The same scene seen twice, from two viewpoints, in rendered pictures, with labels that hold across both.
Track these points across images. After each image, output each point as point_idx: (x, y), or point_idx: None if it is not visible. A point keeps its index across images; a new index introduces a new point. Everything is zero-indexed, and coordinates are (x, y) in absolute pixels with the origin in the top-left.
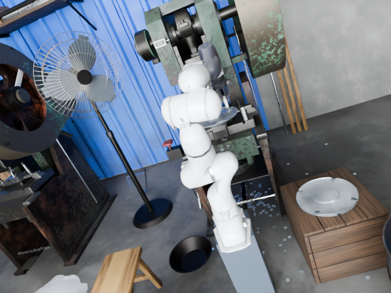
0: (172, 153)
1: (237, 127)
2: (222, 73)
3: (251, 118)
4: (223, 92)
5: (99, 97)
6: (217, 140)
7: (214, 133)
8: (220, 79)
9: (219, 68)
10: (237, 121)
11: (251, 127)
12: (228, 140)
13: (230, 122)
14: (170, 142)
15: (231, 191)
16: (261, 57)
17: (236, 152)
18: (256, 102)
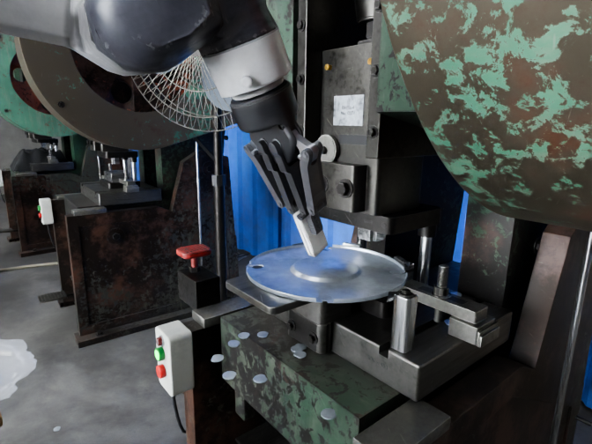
0: (184, 284)
1: (358, 347)
2: (241, 81)
3: (418, 359)
4: (289, 183)
5: (220, 99)
6: (288, 340)
7: (291, 313)
8: (249, 112)
9: (145, 17)
10: (381, 330)
11: (400, 390)
12: (292, 366)
13: (367, 318)
14: (189, 252)
15: None
16: (467, 76)
17: (298, 420)
18: (573, 326)
